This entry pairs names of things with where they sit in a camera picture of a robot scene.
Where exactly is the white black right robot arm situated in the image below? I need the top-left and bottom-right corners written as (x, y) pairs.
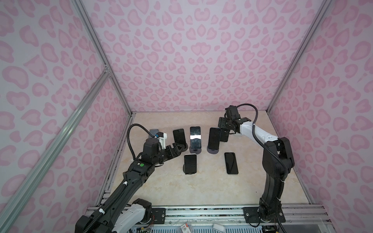
top-left (218, 103), bottom-right (294, 222)

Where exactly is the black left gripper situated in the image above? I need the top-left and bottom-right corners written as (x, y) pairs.
top-left (153, 142), bottom-right (184, 166)

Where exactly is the purple-edged phone with glare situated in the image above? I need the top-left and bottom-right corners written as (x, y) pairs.
top-left (190, 126), bottom-right (202, 150)

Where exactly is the grey foam pad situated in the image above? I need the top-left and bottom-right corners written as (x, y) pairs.
top-left (149, 129), bottom-right (159, 138)

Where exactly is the grey round stand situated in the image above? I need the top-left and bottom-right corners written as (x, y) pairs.
top-left (189, 148), bottom-right (202, 154)
top-left (207, 147), bottom-right (219, 154)

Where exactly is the phone on left rear stand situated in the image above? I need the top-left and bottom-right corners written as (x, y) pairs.
top-left (173, 128), bottom-right (187, 144)

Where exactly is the blue-edged black phone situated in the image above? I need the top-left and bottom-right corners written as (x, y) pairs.
top-left (207, 128), bottom-right (221, 150)

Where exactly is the green-edged black phone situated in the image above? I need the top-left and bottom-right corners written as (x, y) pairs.
top-left (224, 152), bottom-right (239, 175)

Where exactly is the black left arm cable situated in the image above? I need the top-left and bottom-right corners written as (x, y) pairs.
top-left (126, 123), bottom-right (155, 161)

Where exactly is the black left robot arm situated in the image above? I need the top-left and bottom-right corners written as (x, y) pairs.
top-left (75, 138), bottom-right (184, 233)

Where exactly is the grey right round stand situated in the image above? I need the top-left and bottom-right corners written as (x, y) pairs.
top-left (207, 147), bottom-right (219, 154)

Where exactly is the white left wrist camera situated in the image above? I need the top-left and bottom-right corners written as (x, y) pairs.
top-left (154, 132), bottom-right (168, 150)

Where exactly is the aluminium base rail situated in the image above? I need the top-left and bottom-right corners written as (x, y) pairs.
top-left (78, 203), bottom-right (331, 233)

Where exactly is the grey middle round stand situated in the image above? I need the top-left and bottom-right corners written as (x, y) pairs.
top-left (189, 148), bottom-right (202, 154)

